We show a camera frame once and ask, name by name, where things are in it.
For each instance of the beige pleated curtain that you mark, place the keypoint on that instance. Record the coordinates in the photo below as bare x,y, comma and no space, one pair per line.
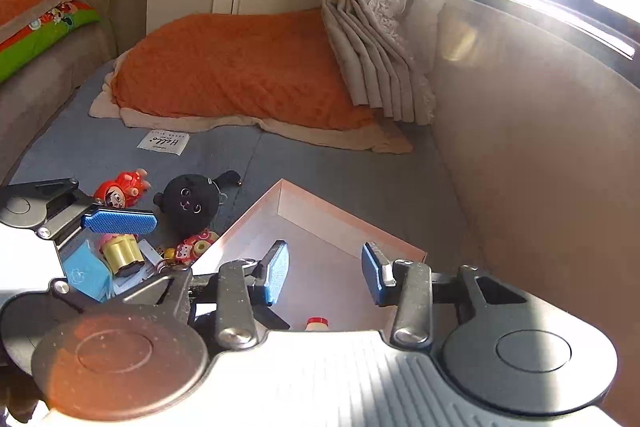
360,57

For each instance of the red figurine toy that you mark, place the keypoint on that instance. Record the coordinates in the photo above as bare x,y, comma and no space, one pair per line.
117,189

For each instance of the orange beige-trimmed cloth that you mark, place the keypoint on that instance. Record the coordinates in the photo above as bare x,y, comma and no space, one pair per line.
25,4

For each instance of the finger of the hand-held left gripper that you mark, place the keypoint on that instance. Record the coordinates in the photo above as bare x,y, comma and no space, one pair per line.
120,221
75,302

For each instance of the small white red-capped bottle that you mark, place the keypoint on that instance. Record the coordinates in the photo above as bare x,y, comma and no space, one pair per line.
317,324

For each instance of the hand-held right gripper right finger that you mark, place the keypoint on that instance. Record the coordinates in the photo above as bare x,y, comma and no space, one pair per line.
374,274

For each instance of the orange quilted blanket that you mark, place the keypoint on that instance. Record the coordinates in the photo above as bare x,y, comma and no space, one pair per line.
225,67

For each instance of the white mat label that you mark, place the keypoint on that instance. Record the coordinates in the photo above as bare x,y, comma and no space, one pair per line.
163,142

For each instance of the green orange printed pillow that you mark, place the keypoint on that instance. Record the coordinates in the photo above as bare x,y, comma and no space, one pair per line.
45,38

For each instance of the pink cardboard box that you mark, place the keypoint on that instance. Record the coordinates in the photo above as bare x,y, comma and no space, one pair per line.
320,252

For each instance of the blue white packet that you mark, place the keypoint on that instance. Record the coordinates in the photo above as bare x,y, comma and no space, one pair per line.
82,272

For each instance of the black plush toy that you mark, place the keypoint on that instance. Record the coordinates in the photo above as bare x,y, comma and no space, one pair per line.
187,199

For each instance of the yellow pink cylinder toy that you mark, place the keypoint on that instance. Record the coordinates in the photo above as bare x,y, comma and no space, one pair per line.
121,254

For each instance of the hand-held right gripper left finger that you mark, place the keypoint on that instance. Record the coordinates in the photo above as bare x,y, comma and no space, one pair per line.
274,272

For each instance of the grey brown padded headboard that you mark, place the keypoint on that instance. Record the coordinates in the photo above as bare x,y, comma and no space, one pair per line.
40,107

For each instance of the small colourful toy car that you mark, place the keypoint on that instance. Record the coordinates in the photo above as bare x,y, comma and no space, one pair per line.
192,247

